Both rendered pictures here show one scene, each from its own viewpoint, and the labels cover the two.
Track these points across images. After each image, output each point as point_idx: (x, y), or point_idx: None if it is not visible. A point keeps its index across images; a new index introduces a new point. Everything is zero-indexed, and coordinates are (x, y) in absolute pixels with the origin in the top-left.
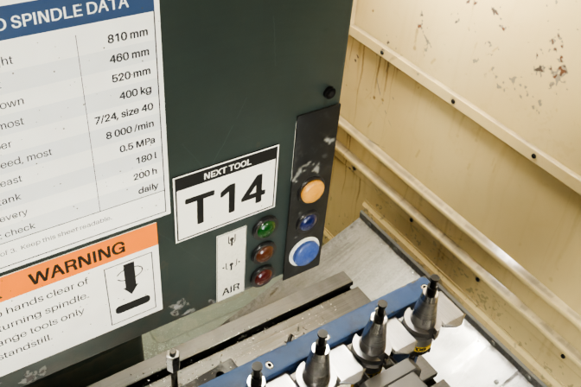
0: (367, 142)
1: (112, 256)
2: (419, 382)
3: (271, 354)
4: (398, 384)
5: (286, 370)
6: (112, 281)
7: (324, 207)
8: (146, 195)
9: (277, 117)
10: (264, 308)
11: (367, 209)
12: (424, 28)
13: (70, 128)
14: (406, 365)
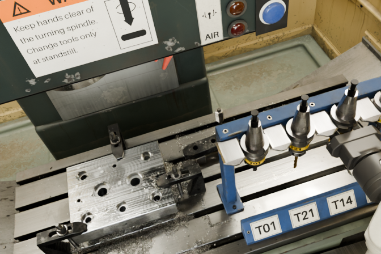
0: None
1: None
2: (378, 141)
3: (272, 111)
4: (360, 141)
5: (280, 122)
6: (113, 12)
7: None
8: None
9: None
10: (284, 93)
11: (368, 35)
12: None
13: None
14: (369, 130)
